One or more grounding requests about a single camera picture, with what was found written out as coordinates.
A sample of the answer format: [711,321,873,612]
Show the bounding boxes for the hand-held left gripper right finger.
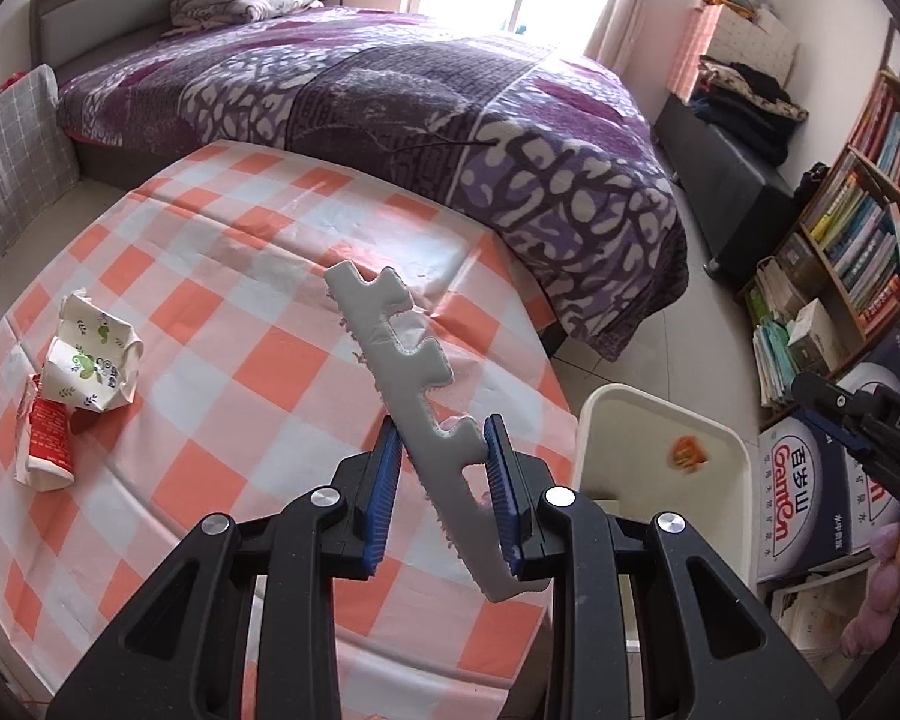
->
[484,414,841,720]

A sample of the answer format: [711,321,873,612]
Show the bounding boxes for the white blue printed carton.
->
[757,337,900,584]

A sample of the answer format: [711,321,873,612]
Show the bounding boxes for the red yellow toys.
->
[692,0,782,21]

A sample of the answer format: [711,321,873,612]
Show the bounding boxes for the white plastic bin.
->
[574,384,756,661]

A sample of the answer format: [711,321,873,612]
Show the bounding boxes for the stack of booklets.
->
[742,255,848,411]

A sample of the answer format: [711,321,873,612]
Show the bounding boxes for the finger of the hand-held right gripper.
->
[790,371,875,462]

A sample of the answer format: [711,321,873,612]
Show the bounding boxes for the orange checked tablecloth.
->
[0,139,578,720]

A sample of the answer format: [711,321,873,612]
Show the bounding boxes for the small white box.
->
[786,298,842,374]

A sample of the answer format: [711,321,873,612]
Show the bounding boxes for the crushed green print paper cup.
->
[41,289,145,415]

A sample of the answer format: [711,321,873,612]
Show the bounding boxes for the pink white storage cabinet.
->
[664,4,800,104]

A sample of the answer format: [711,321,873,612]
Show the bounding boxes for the black bench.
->
[652,94,797,287]

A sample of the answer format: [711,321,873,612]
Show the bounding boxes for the wooden bookshelf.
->
[795,67,900,362]

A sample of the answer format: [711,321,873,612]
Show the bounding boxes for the black bag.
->
[795,162,831,201]

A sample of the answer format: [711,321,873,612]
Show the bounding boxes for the small orange scrap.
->
[667,436,706,475]

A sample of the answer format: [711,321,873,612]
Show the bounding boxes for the folded white patterned quilt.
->
[176,0,335,26]

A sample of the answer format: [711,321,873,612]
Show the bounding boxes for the dark wooden bed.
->
[30,0,691,365]

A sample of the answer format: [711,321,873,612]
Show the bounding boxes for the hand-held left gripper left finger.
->
[45,416,406,720]

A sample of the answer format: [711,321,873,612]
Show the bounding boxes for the row of books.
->
[806,82,900,317]

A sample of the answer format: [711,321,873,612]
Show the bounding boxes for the red white packet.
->
[13,373,76,494]

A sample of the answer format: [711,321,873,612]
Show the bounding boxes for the purple patterned blanket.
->
[56,4,689,365]

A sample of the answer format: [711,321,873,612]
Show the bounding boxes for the pile of dark clothes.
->
[688,60,811,166]

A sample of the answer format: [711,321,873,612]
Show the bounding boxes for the white curtain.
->
[585,0,662,81]

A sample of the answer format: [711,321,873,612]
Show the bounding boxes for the grey notched foam strip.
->
[324,261,552,605]

